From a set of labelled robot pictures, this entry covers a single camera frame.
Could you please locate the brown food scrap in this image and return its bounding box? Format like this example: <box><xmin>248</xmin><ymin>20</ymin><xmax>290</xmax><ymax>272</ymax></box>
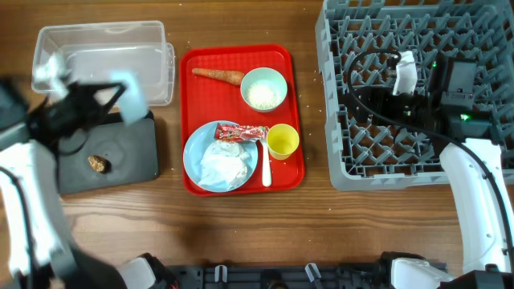
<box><xmin>88</xmin><ymin>155</ymin><xmax>109</xmax><ymax>173</ymax></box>

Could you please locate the yellow plastic cup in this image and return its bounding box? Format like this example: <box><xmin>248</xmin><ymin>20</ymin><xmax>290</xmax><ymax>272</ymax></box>
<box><xmin>267</xmin><ymin>124</ymin><xmax>300</xmax><ymax>161</ymax></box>

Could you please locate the mint green rice bowl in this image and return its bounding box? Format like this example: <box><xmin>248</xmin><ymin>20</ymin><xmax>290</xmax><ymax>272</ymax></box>
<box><xmin>240</xmin><ymin>67</ymin><xmax>288</xmax><ymax>112</ymax></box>

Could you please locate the red snack wrapper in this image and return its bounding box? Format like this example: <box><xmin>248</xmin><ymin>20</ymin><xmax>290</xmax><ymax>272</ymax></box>
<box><xmin>214</xmin><ymin>124</ymin><xmax>269</xmax><ymax>142</ymax></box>

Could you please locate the white napkin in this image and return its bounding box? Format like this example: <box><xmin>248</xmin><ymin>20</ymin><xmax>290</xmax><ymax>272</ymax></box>
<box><xmin>198</xmin><ymin>140</ymin><xmax>251</xmax><ymax>190</ymax></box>

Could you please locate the small light blue bowl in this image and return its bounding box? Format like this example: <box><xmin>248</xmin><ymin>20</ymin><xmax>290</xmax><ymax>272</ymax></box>
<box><xmin>110</xmin><ymin>70</ymin><xmax>149</xmax><ymax>125</ymax></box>

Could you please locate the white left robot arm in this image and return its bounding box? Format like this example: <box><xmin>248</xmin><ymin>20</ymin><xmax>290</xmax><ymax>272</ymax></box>
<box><xmin>1</xmin><ymin>78</ymin><xmax>135</xmax><ymax>288</ymax></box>

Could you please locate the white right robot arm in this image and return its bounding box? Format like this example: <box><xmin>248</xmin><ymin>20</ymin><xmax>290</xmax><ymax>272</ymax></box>
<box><xmin>346</xmin><ymin>51</ymin><xmax>513</xmax><ymax>288</ymax></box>

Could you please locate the black waste tray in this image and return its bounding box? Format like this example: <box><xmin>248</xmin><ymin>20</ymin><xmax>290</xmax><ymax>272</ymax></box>
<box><xmin>56</xmin><ymin>112</ymin><xmax>160</xmax><ymax>195</ymax></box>

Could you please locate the grey dishwasher rack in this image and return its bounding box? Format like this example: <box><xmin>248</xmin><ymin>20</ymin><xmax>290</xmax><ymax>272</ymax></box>
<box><xmin>315</xmin><ymin>1</ymin><xmax>513</xmax><ymax>191</ymax></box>

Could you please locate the clear plastic bin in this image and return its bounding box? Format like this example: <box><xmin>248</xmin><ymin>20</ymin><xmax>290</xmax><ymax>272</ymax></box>
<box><xmin>31</xmin><ymin>20</ymin><xmax>175</xmax><ymax>106</ymax></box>

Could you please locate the large light blue plate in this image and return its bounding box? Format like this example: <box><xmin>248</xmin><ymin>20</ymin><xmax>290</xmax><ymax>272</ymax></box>
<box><xmin>182</xmin><ymin>120</ymin><xmax>259</xmax><ymax>196</ymax></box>

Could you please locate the white plastic spoon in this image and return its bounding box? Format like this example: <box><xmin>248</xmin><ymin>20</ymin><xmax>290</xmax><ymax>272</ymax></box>
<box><xmin>260</xmin><ymin>139</ymin><xmax>271</xmax><ymax>187</ymax></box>

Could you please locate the red plastic tray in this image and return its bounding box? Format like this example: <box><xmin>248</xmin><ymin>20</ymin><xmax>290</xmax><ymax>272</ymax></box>
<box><xmin>180</xmin><ymin>44</ymin><xmax>305</xmax><ymax>197</ymax></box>

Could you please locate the orange carrot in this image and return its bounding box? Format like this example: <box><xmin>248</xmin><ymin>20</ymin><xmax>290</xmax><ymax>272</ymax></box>
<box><xmin>192</xmin><ymin>68</ymin><xmax>245</xmax><ymax>86</ymax></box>

